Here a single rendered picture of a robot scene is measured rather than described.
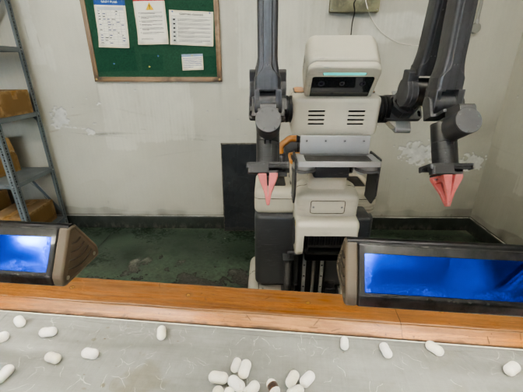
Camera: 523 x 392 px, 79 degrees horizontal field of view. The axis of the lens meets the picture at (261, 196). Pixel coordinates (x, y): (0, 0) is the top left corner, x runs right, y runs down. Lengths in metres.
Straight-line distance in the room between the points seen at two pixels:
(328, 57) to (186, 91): 1.66
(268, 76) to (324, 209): 0.54
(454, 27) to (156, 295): 0.94
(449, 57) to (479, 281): 0.57
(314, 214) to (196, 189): 1.66
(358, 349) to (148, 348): 0.45
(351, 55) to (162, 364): 0.90
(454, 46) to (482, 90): 2.00
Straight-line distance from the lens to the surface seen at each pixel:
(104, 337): 0.85
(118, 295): 0.91
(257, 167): 0.74
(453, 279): 0.43
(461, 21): 0.90
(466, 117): 0.82
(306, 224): 1.11
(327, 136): 1.03
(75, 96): 2.82
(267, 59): 0.79
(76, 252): 0.50
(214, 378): 0.69
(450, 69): 0.89
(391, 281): 0.41
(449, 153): 0.87
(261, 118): 0.70
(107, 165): 2.84
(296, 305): 0.82
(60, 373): 0.82
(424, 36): 1.00
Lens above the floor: 1.30
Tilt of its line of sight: 22 degrees down
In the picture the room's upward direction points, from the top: straight up
